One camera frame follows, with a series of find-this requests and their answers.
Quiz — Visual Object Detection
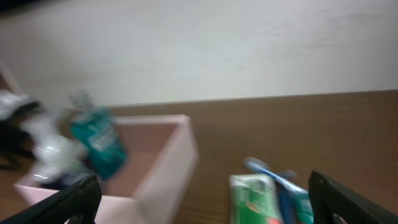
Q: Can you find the blue white toothbrush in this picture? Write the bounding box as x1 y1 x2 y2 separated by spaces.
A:
243 157 308 193

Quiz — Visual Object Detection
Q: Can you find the red green toothpaste tube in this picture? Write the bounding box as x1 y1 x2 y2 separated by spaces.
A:
292 191 313 224

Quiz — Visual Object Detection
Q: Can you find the teal mouthwash bottle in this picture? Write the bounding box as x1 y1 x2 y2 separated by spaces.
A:
70 90 126 180

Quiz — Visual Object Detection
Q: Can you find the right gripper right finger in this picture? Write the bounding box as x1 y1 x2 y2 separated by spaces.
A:
308 170 397 224

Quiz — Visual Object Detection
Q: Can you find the white cardboard box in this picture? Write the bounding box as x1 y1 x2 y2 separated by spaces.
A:
12 114 200 224

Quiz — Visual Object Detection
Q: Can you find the green soap box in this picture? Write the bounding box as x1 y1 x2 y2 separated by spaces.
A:
229 174 284 224

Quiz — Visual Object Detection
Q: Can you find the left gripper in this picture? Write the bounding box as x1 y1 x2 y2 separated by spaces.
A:
1 90 40 171

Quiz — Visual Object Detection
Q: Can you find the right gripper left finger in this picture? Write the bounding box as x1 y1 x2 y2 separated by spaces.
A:
1 174 102 224

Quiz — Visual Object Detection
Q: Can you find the clear hand soap pump bottle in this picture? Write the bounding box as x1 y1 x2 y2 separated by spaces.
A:
21 113 90 189

